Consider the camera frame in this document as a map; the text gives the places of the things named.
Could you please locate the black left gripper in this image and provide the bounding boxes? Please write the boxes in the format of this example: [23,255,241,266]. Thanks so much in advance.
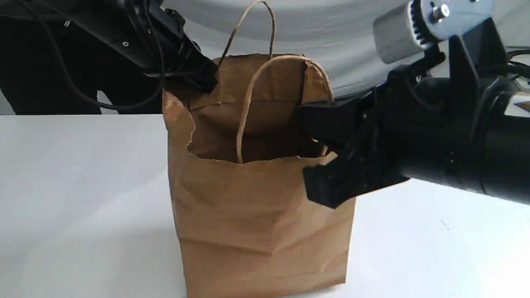
[141,0,218,93]

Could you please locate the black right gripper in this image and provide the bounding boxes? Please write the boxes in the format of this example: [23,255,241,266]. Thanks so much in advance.
[294,41,497,209]

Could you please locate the brown paper bag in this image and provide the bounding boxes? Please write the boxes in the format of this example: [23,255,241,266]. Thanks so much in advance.
[163,1,356,298]

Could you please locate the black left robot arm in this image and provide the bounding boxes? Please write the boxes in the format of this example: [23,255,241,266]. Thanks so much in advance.
[1,0,218,93]

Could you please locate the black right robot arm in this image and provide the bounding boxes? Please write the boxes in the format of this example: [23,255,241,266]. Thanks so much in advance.
[296,18,529,208]

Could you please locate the white draped backdrop cloth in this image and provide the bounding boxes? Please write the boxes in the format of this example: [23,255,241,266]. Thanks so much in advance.
[0,0,530,115]

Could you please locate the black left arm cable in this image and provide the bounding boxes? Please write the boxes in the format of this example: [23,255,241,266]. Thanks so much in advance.
[17,0,166,111]

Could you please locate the black cables at right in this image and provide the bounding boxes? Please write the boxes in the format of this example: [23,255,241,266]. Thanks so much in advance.
[503,46,530,89]

